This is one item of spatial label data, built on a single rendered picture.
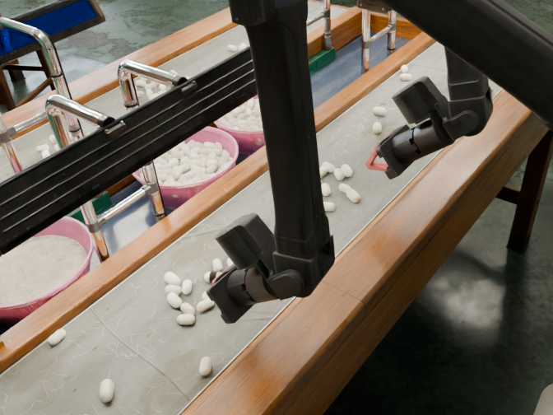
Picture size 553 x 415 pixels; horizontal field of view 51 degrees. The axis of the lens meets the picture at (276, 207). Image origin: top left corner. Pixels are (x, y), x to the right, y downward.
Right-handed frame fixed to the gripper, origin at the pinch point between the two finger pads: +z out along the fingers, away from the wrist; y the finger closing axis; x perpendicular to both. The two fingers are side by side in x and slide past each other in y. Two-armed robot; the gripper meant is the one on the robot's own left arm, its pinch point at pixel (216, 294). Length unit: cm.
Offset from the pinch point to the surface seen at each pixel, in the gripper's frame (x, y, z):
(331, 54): -26, -109, 50
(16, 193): -29.5, 19.0, -8.8
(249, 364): 11.0, 4.8, -5.0
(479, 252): 65, -121, 51
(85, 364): -2.6, 20.1, 14.5
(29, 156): -46, -10, 66
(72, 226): -24.0, 0.5, 37.4
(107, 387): 1.2, 21.3, 6.8
